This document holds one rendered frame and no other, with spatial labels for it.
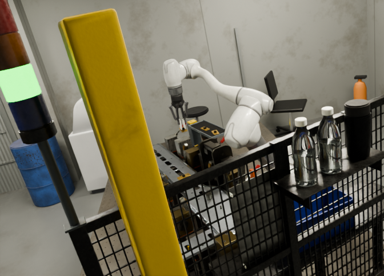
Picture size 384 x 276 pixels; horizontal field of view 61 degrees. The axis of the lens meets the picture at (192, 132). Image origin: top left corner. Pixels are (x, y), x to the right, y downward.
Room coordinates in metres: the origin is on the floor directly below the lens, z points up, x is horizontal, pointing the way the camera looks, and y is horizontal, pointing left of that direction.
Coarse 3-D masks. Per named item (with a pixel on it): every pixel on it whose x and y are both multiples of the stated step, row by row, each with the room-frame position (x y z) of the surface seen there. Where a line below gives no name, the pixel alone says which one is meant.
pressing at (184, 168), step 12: (156, 144) 2.55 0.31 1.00; (156, 156) 2.29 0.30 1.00; (168, 156) 2.24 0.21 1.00; (168, 168) 2.04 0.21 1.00; (180, 168) 2.00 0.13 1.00; (192, 168) 1.96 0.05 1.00; (168, 180) 1.88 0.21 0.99; (192, 192) 1.66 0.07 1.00; (216, 192) 1.60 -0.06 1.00; (192, 204) 1.54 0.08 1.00; (204, 204) 1.51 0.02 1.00; (228, 204) 1.46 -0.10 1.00; (204, 216) 1.40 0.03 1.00; (228, 216) 1.36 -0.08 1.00; (216, 228) 1.29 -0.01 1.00
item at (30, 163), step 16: (16, 144) 3.98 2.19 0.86; (32, 144) 3.83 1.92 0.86; (16, 160) 3.87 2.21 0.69; (32, 160) 3.80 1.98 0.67; (64, 160) 4.14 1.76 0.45; (32, 176) 3.80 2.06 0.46; (48, 176) 3.83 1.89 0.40; (64, 176) 3.97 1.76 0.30; (32, 192) 3.84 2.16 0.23; (48, 192) 3.81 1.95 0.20
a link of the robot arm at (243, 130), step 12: (240, 108) 1.57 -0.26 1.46; (240, 120) 1.51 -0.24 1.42; (252, 120) 1.51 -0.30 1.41; (228, 132) 1.51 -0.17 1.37; (240, 132) 1.48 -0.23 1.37; (252, 132) 1.50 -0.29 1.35; (228, 144) 1.53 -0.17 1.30; (240, 144) 1.47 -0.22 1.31; (252, 144) 1.53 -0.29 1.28; (264, 144) 1.58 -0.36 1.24
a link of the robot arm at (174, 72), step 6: (168, 60) 1.98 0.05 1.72; (174, 60) 1.97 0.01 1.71; (168, 66) 1.95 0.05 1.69; (174, 66) 1.95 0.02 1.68; (180, 66) 1.99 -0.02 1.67; (168, 72) 1.95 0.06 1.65; (174, 72) 1.94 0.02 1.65; (180, 72) 1.97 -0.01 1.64; (186, 72) 2.02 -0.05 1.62; (168, 78) 1.95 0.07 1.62; (174, 78) 1.94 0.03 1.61; (180, 78) 1.97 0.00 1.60; (168, 84) 1.96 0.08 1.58; (174, 84) 1.95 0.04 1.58; (180, 84) 1.97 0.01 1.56
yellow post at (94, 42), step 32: (64, 32) 0.62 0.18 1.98; (96, 32) 0.63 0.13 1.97; (96, 64) 0.62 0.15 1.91; (128, 64) 0.65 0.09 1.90; (96, 96) 0.62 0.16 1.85; (128, 96) 0.64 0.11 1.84; (96, 128) 0.62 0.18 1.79; (128, 128) 0.63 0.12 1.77; (128, 160) 0.63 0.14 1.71; (128, 192) 0.62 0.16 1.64; (160, 192) 0.64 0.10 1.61; (128, 224) 0.62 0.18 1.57; (160, 224) 0.64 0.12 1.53; (160, 256) 0.63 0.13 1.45
